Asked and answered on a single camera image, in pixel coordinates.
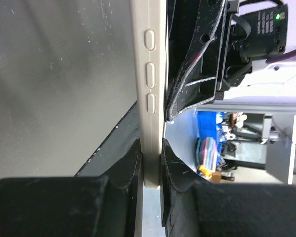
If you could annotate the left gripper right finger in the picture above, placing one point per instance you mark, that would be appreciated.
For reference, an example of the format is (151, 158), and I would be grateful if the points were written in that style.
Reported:
(194, 207)

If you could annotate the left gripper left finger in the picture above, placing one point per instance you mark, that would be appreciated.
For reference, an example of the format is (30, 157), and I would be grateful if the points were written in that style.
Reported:
(109, 205)

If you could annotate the stacked colourful phone cases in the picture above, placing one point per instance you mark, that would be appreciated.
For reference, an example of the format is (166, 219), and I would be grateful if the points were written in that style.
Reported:
(206, 153)

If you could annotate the blue storage bin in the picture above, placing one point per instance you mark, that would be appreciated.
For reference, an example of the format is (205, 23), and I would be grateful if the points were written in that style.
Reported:
(210, 125)

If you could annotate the beige phone case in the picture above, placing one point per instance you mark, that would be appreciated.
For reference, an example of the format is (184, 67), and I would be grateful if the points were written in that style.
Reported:
(150, 44)

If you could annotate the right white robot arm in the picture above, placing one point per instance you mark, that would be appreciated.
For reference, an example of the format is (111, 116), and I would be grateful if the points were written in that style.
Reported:
(268, 37)

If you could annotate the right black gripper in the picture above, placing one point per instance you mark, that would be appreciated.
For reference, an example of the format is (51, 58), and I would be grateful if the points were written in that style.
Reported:
(206, 52)

